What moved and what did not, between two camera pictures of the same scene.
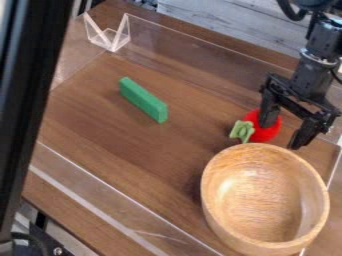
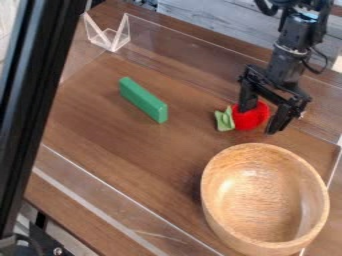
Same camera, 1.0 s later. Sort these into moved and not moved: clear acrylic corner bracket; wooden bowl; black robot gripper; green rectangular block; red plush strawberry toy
Moved: black robot gripper; red plush strawberry toy
Not moved: wooden bowl; clear acrylic corner bracket; green rectangular block
